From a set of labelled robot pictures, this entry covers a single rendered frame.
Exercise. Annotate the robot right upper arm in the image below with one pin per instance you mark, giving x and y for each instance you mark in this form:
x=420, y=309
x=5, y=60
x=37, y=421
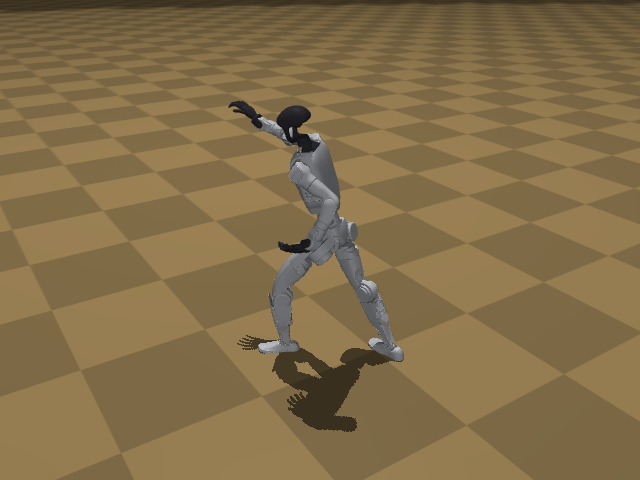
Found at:
x=314, y=136

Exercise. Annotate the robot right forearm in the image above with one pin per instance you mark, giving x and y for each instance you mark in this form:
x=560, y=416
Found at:
x=271, y=127

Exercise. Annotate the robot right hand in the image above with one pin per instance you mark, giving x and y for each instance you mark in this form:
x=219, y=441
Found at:
x=248, y=111

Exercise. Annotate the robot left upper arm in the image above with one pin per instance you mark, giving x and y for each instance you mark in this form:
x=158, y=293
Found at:
x=300, y=174

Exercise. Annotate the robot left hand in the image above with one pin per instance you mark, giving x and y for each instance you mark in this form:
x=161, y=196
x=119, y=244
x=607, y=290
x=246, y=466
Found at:
x=296, y=248

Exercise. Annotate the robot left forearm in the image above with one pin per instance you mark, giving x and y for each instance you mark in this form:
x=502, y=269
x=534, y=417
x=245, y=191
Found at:
x=324, y=221

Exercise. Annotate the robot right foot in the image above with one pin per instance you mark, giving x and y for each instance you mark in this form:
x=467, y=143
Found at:
x=378, y=345

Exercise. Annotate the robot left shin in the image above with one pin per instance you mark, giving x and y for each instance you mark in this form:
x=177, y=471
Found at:
x=282, y=315

